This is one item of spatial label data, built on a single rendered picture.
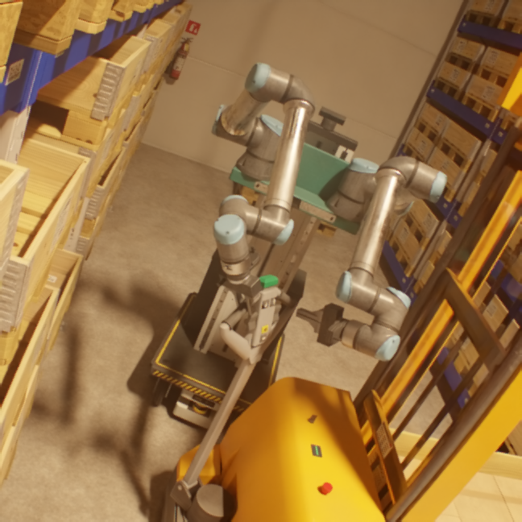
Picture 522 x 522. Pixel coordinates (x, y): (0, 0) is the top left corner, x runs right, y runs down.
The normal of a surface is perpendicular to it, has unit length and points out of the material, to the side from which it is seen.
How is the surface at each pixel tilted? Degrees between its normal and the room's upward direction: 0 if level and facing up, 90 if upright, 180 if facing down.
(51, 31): 90
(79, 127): 90
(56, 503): 0
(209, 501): 0
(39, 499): 0
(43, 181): 90
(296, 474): 45
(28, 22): 90
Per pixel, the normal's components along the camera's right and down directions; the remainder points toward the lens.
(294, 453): -0.39, -0.80
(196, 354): 0.37, -0.83
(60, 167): 0.07, 0.47
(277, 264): -0.15, 0.39
